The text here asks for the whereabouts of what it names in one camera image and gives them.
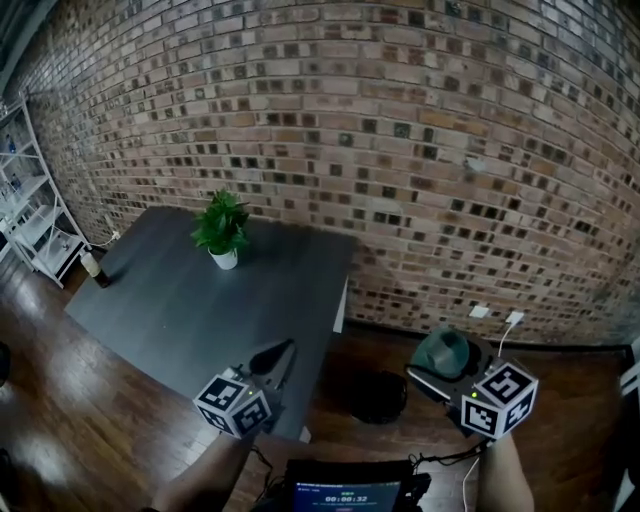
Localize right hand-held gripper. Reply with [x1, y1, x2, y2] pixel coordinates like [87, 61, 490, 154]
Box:
[404, 340, 540, 441]

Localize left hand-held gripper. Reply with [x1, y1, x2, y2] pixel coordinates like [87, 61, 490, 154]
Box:
[193, 338, 298, 440]

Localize green glass cup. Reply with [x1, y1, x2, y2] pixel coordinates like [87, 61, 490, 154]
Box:
[410, 325, 474, 380]

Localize person's left forearm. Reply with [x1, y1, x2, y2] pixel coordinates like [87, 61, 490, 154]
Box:
[149, 434, 256, 512]

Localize person's right forearm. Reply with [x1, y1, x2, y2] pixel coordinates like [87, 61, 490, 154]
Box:
[477, 437, 536, 512]

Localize bottle with yellow liquid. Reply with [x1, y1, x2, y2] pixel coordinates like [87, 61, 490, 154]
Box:
[79, 248, 111, 290]

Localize black trash bin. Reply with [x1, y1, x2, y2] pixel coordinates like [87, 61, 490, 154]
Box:
[349, 369, 409, 426]

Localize dark grey table white legs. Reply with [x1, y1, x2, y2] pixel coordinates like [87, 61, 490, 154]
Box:
[63, 205, 359, 444]

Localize green plant in white pot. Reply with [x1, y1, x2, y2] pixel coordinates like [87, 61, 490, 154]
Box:
[191, 188, 251, 271]

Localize black chest-worn screen device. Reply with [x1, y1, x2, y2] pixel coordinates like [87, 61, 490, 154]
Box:
[284, 458, 432, 512]

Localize white metal shelf rack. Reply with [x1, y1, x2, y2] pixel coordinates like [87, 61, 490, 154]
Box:
[0, 92, 87, 290]

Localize long white charging cable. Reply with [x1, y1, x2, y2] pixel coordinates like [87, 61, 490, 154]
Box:
[460, 322, 516, 512]

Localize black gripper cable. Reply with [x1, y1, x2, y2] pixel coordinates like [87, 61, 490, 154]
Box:
[409, 442, 489, 466]
[249, 444, 274, 501]

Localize thin white shelf cable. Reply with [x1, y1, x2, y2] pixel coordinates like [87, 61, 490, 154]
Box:
[49, 219, 115, 247]

